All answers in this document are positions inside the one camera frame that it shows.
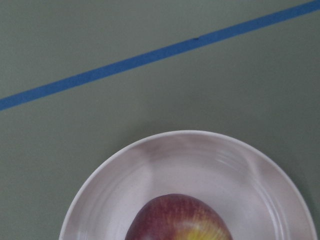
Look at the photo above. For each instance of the red apple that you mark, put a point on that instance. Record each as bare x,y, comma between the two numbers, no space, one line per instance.
177,217

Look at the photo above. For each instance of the pink plate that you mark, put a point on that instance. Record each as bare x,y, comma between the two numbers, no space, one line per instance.
252,194

